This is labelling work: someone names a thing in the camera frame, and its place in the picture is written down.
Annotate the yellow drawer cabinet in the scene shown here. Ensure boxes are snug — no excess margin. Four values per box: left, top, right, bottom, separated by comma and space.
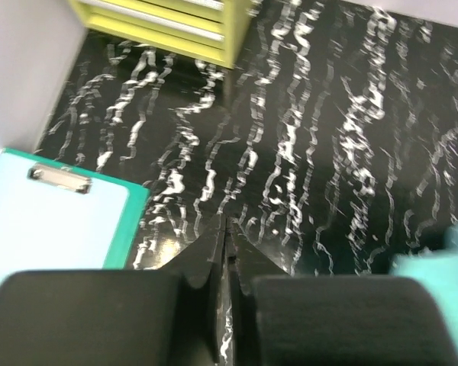
69, 0, 254, 69

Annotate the teal t shirt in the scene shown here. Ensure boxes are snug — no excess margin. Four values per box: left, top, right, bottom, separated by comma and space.
390, 223, 458, 351

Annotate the green clipboard with paper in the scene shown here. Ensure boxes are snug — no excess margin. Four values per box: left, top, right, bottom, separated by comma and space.
0, 149, 150, 285

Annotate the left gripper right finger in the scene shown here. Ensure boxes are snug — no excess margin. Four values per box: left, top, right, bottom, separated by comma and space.
226, 222, 458, 365

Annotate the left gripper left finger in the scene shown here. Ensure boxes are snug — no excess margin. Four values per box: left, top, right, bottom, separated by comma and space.
0, 219, 224, 365

